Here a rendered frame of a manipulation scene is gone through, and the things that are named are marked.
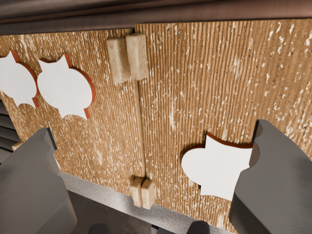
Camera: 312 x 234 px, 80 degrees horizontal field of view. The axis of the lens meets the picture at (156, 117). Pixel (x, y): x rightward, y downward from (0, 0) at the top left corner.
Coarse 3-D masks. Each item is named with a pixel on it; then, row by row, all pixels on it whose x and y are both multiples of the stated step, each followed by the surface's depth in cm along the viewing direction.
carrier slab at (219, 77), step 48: (192, 48) 23; (240, 48) 21; (288, 48) 19; (144, 96) 30; (192, 96) 26; (240, 96) 24; (288, 96) 21; (144, 144) 34; (192, 144) 30; (192, 192) 34
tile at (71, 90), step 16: (48, 64) 34; (64, 64) 32; (48, 80) 36; (64, 80) 34; (80, 80) 32; (48, 96) 38; (64, 96) 36; (80, 96) 34; (64, 112) 38; (80, 112) 36
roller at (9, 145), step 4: (0, 136) 68; (0, 140) 66; (4, 140) 66; (8, 140) 65; (12, 140) 65; (0, 144) 66; (4, 144) 65; (8, 144) 64; (12, 144) 64; (8, 148) 65; (12, 148) 64
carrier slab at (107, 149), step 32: (64, 32) 31; (96, 32) 28; (128, 32) 26; (32, 64) 38; (96, 64) 31; (0, 96) 48; (96, 96) 34; (128, 96) 31; (32, 128) 49; (64, 128) 43; (96, 128) 38; (128, 128) 34; (64, 160) 49; (96, 160) 43; (128, 160) 38; (128, 192) 43
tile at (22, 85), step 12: (0, 60) 40; (12, 60) 38; (0, 72) 42; (12, 72) 40; (24, 72) 38; (0, 84) 44; (12, 84) 42; (24, 84) 40; (36, 84) 39; (12, 96) 44; (24, 96) 42
